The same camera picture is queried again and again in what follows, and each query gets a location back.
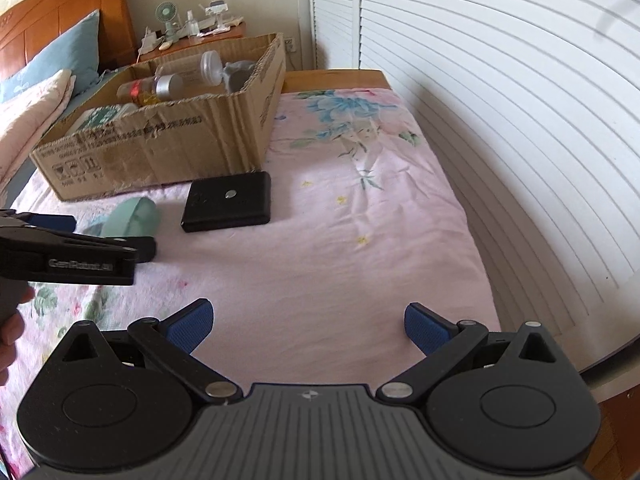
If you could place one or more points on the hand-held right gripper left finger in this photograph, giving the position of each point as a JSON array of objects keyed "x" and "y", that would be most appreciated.
[{"x": 192, "y": 320}]

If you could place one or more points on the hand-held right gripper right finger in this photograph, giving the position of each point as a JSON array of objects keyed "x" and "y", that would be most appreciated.
[{"x": 425, "y": 327}]

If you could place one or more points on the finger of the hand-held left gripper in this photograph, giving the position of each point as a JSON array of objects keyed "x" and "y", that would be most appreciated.
[
  {"x": 50, "y": 221},
  {"x": 142, "y": 250}
]

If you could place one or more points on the mint green round disc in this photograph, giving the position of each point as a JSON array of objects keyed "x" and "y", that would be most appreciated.
[{"x": 135, "y": 217}]

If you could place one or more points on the brown cardboard box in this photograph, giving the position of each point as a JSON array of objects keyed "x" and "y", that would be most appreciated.
[{"x": 150, "y": 150}]

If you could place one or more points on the white green label container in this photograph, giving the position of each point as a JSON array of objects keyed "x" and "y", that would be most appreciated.
[{"x": 100, "y": 117}]

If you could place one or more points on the silver capped capsule bottle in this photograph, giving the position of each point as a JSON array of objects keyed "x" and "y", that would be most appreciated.
[{"x": 167, "y": 87}]

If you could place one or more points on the clear plastic jar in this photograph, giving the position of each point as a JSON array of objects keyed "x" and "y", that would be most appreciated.
[{"x": 190, "y": 67}]

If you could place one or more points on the grey elephant figurine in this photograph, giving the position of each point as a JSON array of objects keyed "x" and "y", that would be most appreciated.
[{"x": 237, "y": 75}]

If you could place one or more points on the person's left hand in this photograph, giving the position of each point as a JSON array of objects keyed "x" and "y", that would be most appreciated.
[{"x": 10, "y": 330}]

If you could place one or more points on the black rectangular box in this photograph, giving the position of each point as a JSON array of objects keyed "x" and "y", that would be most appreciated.
[{"x": 225, "y": 210}]

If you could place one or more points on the pink cream pillow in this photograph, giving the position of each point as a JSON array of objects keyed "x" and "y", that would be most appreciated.
[{"x": 30, "y": 115}]

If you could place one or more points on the pink floral bed sheet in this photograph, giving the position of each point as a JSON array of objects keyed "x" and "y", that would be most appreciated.
[{"x": 325, "y": 260}]

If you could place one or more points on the blue pillow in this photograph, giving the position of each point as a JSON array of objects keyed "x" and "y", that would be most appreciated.
[{"x": 60, "y": 55}]

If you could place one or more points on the wooden bed headboard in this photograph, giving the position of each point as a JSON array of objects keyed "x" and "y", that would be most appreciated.
[{"x": 50, "y": 10}]

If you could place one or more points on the wooden nightstand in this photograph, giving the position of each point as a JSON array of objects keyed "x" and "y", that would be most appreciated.
[{"x": 185, "y": 42}]

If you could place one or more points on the white louvered closet door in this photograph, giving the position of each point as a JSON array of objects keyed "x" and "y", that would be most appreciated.
[
  {"x": 332, "y": 10},
  {"x": 500, "y": 110}
]

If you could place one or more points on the clear spray bottle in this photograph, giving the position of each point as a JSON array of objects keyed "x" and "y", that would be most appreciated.
[{"x": 191, "y": 22}]

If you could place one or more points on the small green desk fan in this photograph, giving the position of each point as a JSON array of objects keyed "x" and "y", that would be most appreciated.
[{"x": 164, "y": 10}]

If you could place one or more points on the white phone stand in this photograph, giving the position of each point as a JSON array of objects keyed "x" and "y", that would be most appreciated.
[{"x": 216, "y": 10}]

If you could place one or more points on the wall power outlet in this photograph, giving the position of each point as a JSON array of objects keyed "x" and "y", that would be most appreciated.
[{"x": 289, "y": 44}]

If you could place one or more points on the wooden bed frame rail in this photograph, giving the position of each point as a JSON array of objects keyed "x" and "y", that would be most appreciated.
[{"x": 335, "y": 80}]

